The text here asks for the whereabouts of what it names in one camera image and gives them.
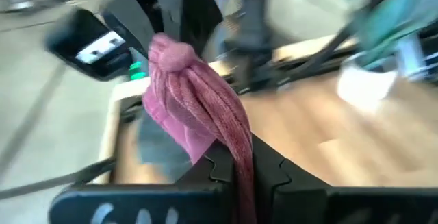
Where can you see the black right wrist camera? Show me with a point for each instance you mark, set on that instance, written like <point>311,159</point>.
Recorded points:
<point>85,46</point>

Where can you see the green plant in white pot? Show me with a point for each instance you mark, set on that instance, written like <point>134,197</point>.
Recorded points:
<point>393,11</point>

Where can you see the dark red baseball cap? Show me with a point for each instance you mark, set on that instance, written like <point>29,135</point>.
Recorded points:
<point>205,107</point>

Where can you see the black aluminium table frame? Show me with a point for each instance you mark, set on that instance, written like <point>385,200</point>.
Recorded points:
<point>308,67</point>

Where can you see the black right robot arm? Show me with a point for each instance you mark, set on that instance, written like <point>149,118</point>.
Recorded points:
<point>253,22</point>

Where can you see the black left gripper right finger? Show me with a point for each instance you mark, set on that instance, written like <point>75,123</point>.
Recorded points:
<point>273,172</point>

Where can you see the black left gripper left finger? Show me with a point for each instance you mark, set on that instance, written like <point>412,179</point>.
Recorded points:
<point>219,169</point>

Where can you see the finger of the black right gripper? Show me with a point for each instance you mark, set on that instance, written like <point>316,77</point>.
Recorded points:
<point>131,22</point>
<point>200,8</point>

